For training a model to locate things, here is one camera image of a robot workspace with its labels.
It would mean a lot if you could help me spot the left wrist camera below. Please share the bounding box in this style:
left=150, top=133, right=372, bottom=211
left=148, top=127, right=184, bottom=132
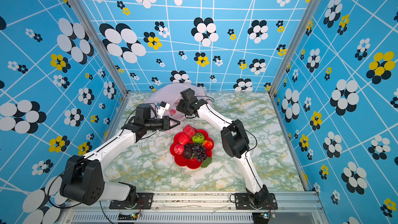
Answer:
left=156, top=101, right=170, bottom=118

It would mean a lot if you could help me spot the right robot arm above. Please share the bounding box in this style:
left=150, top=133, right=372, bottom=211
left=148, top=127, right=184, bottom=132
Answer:
left=176, top=89, right=269, bottom=209

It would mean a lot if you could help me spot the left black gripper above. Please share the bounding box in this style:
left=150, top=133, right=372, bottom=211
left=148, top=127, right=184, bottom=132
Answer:
left=144, top=117, right=180, bottom=132

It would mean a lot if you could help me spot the left aluminium corner post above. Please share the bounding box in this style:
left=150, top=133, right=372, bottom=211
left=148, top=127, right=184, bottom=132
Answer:
left=68, top=0, right=128, bottom=97

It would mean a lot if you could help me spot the right aluminium corner post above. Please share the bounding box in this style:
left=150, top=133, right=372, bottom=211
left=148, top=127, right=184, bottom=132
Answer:
left=268, top=0, right=321, bottom=97

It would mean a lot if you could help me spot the small red orange fruit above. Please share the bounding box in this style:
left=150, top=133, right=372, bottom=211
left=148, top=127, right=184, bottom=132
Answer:
left=202, top=140, right=214, bottom=150

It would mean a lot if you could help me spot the pink plastic bag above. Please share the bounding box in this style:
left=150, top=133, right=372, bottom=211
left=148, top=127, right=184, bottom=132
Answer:
left=144, top=84, right=205, bottom=121

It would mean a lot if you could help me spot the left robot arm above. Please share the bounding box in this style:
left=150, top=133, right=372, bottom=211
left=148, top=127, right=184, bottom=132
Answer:
left=60, top=104, right=180, bottom=207

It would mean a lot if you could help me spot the aluminium corner post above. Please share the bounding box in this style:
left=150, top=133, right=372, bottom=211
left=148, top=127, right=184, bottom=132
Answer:
left=68, top=0, right=128, bottom=97
left=268, top=0, right=321, bottom=97

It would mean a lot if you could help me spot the green custard apple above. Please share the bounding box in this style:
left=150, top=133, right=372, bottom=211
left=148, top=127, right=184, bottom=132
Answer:
left=192, top=132, right=205, bottom=144

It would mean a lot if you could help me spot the dark purple grape bunch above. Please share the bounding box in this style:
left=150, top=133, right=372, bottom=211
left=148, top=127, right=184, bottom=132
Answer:
left=184, top=143, right=208, bottom=162

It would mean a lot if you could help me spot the red strawberry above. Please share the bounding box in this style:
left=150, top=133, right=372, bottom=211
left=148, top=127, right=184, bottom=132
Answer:
left=178, top=133, right=191, bottom=146

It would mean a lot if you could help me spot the red dragon fruit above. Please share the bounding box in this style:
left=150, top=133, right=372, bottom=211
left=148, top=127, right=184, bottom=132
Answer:
left=183, top=125, right=196, bottom=138

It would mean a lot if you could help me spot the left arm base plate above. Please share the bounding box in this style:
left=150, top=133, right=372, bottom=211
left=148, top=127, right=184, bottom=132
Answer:
left=109, top=192, right=154, bottom=210

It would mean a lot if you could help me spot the red flower-shaped plate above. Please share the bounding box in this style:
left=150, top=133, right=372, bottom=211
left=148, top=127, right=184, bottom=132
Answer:
left=170, top=129, right=214, bottom=170

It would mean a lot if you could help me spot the pink red apple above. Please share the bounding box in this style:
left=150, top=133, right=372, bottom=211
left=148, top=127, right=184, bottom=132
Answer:
left=174, top=144, right=185, bottom=155

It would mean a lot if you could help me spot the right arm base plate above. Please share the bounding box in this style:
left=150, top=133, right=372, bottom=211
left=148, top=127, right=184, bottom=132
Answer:
left=232, top=193, right=278, bottom=211

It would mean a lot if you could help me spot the aluminium front rail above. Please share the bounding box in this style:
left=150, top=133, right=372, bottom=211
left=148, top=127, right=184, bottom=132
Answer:
left=59, top=191, right=329, bottom=224

